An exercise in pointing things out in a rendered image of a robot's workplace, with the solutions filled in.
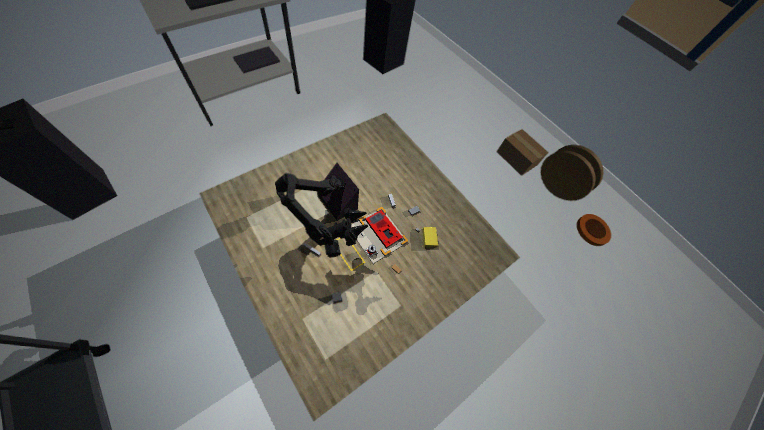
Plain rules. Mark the yellow block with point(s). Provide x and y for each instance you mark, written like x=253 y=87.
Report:
x=430 y=237

